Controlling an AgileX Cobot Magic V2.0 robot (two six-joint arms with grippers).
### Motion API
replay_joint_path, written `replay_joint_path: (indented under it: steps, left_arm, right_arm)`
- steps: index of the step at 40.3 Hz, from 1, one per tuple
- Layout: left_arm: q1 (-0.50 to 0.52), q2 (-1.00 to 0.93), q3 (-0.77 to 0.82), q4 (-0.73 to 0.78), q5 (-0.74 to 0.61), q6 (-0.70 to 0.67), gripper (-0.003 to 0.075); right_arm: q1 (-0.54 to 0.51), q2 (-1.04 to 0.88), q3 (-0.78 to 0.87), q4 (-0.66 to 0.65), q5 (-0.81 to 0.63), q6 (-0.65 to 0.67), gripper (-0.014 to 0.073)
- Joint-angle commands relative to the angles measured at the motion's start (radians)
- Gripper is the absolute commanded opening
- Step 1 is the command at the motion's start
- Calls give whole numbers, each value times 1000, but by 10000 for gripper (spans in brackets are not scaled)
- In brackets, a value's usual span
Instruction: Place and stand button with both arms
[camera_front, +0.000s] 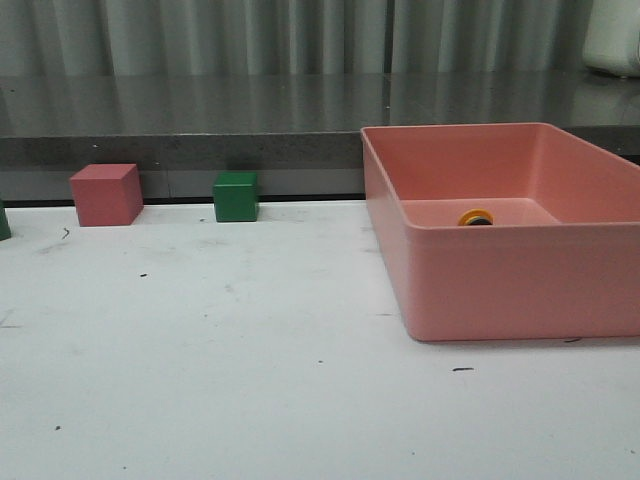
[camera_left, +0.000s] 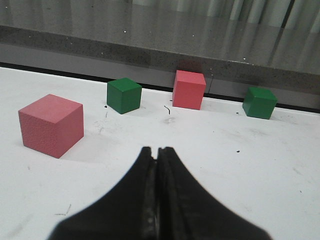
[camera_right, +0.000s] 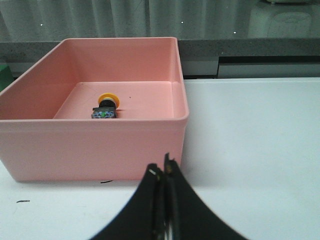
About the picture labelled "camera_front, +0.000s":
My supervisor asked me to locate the yellow push button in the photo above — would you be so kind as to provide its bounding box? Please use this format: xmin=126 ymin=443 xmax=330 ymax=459
xmin=458 ymin=209 xmax=494 ymax=226

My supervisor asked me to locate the green cube block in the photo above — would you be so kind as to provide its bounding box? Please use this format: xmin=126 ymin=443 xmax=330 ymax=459
xmin=212 ymin=171 xmax=259 ymax=222

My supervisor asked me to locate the grey stone counter shelf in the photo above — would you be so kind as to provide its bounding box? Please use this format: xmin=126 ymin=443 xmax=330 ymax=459
xmin=1 ymin=71 xmax=639 ymax=206

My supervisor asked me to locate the pink plastic bin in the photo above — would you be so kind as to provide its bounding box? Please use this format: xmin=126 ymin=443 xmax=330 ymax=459
xmin=361 ymin=123 xmax=639 ymax=342

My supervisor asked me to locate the pink cube block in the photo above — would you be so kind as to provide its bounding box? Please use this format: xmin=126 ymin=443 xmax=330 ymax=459
xmin=69 ymin=163 xmax=144 ymax=227

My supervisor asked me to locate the green block at left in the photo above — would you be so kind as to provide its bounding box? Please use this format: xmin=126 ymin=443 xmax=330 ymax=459
xmin=0 ymin=201 xmax=12 ymax=241

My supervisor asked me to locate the white appliance on counter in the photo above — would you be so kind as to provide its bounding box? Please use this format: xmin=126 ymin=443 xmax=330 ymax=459
xmin=582 ymin=0 xmax=639 ymax=78

